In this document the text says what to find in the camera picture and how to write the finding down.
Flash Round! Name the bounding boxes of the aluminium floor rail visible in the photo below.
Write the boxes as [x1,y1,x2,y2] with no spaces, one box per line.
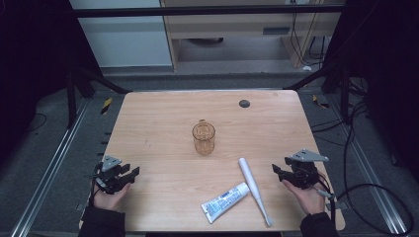
[325,94,410,235]
[9,98,91,237]

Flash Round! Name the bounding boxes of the black horizontal frame bar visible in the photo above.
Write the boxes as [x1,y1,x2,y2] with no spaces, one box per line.
[71,3,346,19]

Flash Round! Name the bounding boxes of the hand-held gripper cable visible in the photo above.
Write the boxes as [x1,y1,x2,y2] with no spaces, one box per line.
[311,177,338,228]
[88,161,104,207]

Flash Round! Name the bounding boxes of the person's left hand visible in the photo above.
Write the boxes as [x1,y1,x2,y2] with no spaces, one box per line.
[92,182,132,212]

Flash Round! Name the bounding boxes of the person's right hand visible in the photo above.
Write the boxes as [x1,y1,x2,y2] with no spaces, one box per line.
[281,179,328,217]

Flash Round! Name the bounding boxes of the thin black floor cable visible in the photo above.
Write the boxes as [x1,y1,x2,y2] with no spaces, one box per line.
[27,113,48,133]

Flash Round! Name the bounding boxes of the yellow black hazard tape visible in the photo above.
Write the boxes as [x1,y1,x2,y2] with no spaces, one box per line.
[100,96,114,117]
[311,94,331,110]

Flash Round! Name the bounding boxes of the white cabinet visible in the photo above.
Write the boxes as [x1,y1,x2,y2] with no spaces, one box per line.
[68,0,174,69]

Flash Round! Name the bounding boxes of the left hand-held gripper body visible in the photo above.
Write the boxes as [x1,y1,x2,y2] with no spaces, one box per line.
[93,154,132,196]

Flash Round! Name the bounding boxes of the black looped floor cable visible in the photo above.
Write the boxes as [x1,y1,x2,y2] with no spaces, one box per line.
[335,124,415,237]

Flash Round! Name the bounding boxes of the right hand-held gripper cable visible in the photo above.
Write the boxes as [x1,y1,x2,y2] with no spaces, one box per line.
[311,177,338,228]

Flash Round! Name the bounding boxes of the left hand-held gripper cable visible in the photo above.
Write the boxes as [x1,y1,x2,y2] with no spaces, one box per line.
[88,161,104,207]

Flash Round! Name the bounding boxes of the white blue toothpaste tube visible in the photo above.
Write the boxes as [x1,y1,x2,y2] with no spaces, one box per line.
[200,181,252,225]

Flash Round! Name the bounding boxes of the amber glass cup with handle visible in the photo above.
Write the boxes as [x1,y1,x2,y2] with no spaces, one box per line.
[191,118,217,157]

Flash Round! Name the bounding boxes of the black floor cable bundle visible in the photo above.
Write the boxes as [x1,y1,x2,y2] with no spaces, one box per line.
[310,100,370,147]

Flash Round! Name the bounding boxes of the black cables under desk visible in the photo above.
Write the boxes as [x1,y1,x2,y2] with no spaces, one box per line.
[289,12,332,67]

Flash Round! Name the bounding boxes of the black metal stand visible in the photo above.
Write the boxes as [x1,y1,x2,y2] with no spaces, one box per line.
[283,60,352,124]
[64,63,133,130]

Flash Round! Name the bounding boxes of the light wooden desk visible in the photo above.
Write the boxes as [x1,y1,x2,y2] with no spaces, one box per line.
[159,0,348,71]

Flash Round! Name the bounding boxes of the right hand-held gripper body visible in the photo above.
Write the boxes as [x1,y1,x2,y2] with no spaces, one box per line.
[284,148,330,191]

